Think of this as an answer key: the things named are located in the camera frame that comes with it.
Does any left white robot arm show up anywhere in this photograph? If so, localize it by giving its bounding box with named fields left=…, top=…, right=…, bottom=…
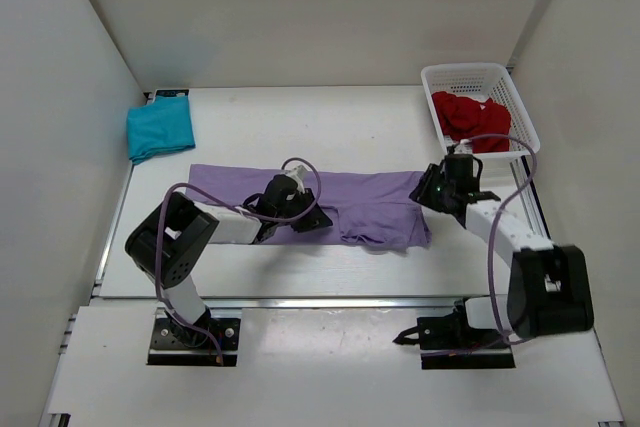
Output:
left=125, top=171, right=333, bottom=347

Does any white plastic basket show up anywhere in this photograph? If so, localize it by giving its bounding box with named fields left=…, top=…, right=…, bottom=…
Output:
left=421, top=62, right=540, bottom=160

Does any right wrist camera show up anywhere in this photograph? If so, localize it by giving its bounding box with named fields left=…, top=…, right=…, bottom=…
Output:
left=447, top=139, right=474, bottom=156

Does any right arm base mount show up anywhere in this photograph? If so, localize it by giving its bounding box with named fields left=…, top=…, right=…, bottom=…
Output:
left=393, top=299, right=516, bottom=370

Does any red item in basket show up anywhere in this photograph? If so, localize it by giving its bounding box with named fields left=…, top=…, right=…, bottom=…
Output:
left=431, top=91, right=511, bottom=141

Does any purple t shirt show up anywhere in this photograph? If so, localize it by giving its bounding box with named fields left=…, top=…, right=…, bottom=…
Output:
left=188, top=164, right=431, bottom=251

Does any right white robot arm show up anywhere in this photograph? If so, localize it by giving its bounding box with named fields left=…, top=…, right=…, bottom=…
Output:
left=409, top=154, right=594, bottom=347

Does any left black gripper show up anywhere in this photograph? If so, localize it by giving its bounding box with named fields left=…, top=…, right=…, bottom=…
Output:
left=275, top=187, right=333, bottom=232

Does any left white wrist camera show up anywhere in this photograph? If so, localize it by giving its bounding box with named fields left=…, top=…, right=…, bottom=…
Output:
left=283, top=164, right=309, bottom=192

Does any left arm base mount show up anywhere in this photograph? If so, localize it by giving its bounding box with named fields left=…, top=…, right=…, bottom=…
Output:
left=147, top=308, right=241, bottom=367

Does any blue table label sticker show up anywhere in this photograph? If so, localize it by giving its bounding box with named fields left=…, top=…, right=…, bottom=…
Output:
left=155, top=89, right=189, bottom=98

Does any teal t shirt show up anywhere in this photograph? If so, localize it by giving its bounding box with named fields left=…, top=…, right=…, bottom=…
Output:
left=126, top=96, right=196, bottom=165

